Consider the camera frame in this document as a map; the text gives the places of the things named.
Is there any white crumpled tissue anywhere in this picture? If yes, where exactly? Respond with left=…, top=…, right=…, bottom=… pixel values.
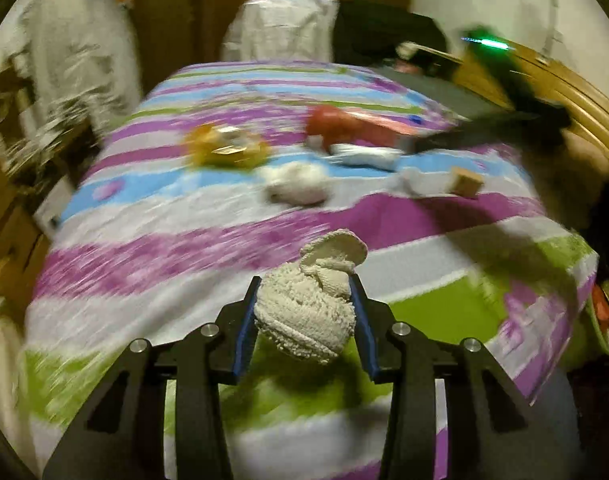
left=399, top=167, right=451, bottom=196

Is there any wooden wardrobe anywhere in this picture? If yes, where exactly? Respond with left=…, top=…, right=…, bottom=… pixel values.
left=119, top=0, right=415, bottom=73

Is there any striped white hanging cloth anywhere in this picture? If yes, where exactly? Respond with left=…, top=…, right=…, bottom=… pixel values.
left=14, top=0, right=140, bottom=121

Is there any white crumpled cloth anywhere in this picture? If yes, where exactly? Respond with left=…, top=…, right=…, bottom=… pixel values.
left=259, top=161, right=330, bottom=206

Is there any striped floral bedspread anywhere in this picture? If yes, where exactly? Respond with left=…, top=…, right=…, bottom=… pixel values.
left=22, top=60, right=600, bottom=480

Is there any red ball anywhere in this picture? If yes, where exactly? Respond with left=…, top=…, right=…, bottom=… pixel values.
left=304, top=105, right=357, bottom=153

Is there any black cloth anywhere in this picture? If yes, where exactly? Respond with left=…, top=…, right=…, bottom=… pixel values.
left=331, top=0, right=447, bottom=68

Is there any small orange box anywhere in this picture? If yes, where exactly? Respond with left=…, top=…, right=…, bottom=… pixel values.
left=449, top=167, right=485, bottom=198

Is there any pink box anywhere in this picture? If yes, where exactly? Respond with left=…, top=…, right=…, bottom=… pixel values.
left=354, top=110, right=427, bottom=137

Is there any yellow plastic wrapper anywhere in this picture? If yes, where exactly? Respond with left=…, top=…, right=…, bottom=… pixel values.
left=182, top=124, right=270, bottom=168

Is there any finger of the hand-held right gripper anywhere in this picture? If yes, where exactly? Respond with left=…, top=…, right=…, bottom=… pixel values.
left=399, top=109, right=571, bottom=156

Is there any grey mattress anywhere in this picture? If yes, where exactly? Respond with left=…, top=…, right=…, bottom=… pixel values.
left=381, top=66, right=490, bottom=118

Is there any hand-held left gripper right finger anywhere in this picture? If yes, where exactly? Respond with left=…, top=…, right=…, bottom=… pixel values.
left=348, top=272, right=567, bottom=480

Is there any beige knitted cloth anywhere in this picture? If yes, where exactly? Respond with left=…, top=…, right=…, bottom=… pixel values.
left=253, top=229, right=369, bottom=365

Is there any green and orange bag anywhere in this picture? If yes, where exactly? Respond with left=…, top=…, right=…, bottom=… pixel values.
left=584, top=277, right=609, bottom=358

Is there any white wrapper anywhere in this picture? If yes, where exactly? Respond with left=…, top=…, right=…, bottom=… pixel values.
left=327, top=142, right=400, bottom=170

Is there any wooden headboard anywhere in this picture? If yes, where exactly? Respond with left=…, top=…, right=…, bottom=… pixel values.
left=424, top=42, right=609, bottom=171

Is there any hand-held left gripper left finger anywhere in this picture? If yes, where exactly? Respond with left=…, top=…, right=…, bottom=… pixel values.
left=42, top=275, right=262, bottom=480

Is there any wooden dresser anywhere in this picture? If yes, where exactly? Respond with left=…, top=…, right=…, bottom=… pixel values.
left=0, top=75, right=50, bottom=306

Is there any tangle of white cables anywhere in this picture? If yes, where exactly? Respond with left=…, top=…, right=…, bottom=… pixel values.
left=4, top=120, right=88, bottom=178

